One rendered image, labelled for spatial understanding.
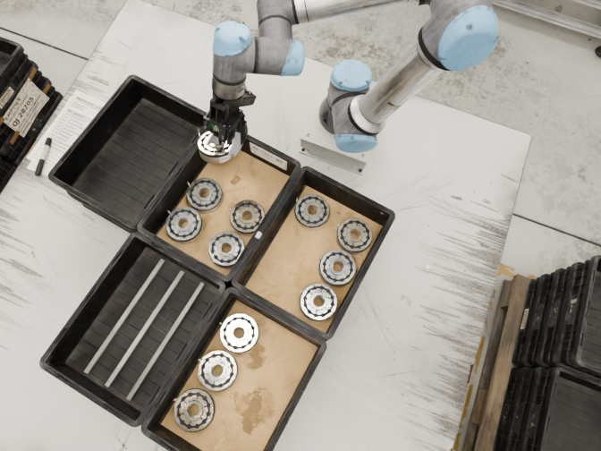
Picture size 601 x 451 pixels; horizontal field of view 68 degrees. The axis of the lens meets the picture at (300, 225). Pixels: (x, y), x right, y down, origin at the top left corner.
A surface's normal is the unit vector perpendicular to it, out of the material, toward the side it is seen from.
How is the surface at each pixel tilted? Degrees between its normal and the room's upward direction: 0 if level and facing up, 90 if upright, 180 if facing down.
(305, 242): 0
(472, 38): 84
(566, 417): 0
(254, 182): 0
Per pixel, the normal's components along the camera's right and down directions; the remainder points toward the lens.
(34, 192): 0.03, -0.30
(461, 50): 0.14, 0.90
